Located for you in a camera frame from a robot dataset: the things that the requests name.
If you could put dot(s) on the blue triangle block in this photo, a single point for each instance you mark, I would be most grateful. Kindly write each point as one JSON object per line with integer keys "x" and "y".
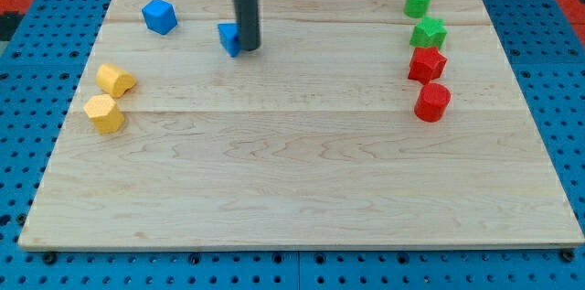
{"x": 229, "y": 38}

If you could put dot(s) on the light wooden board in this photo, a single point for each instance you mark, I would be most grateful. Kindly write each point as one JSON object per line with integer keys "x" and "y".
{"x": 308, "y": 143}

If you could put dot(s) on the red cylinder block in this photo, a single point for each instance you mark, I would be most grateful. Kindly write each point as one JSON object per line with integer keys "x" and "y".
{"x": 432, "y": 102}

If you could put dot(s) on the red star block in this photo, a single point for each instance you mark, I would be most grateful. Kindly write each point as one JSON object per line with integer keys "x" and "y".
{"x": 426, "y": 65}

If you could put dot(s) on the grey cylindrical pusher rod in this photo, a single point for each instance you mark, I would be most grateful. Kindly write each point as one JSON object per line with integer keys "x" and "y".
{"x": 248, "y": 21}

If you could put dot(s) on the green star block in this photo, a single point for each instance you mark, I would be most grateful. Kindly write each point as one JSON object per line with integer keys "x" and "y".
{"x": 429, "y": 32}

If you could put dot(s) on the blue cube block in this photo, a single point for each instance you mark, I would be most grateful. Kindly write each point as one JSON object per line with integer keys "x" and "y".
{"x": 159, "y": 16}

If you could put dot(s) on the green cylinder block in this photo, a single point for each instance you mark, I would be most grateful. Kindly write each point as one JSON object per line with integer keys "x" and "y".
{"x": 416, "y": 8}

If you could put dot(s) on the yellow half-round block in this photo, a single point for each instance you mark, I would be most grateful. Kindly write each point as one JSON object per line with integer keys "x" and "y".
{"x": 114, "y": 80}

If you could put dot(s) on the yellow hexagon block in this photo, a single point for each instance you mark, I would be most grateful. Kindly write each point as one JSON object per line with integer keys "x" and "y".
{"x": 104, "y": 113}

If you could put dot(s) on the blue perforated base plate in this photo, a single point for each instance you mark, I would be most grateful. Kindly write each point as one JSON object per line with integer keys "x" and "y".
{"x": 44, "y": 46}

